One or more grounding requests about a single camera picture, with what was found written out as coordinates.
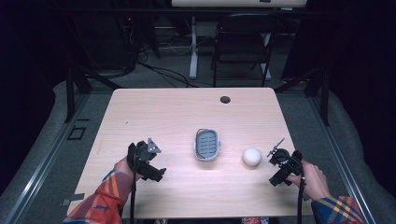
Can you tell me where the person's red patterned clothing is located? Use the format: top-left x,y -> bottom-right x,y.
241,217 -> 271,224

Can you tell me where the dark equipment with red light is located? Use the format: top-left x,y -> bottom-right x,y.
120,13 -> 138,35

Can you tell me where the black tape square outline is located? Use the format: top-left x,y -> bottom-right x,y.
66,124 -> 88,141

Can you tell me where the white desk leg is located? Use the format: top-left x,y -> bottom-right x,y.
189,14 -> 200,80
262,32 -> 273,81

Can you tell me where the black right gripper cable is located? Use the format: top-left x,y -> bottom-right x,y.
296,159 -> 306,224

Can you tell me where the grey soap dish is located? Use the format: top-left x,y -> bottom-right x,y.
194,128 -> 221,162

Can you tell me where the black metal stand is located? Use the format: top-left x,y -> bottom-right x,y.
64,65 -> 123,123
274,65 -> 331,127

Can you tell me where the person's right hand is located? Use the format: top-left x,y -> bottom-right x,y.
285,160 -> 329,202

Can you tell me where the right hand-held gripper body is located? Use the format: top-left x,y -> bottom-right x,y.
268,148 -> 304,188

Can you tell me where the dark curtain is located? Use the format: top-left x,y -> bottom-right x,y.
281,6 -> 396,200
0,0 -> 68,197

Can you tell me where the black floor cable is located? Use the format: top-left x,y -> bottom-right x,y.
135,60 -> 201,89

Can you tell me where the grey tape strip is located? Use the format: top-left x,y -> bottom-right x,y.
60,192 -> 86,207

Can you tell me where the person's left hand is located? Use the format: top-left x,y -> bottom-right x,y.
113,155 -> 145,182

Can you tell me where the white round soap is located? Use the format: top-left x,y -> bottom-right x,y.
242,147 -> 262,167

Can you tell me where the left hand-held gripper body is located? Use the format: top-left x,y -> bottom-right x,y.
127,140 -> 167,183

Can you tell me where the black folding chair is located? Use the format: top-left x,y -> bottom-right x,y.
211,12 -> 284,89

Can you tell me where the metal floor rail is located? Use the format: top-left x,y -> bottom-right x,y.
2,92 -> 92,224
306,96 -> 378,224

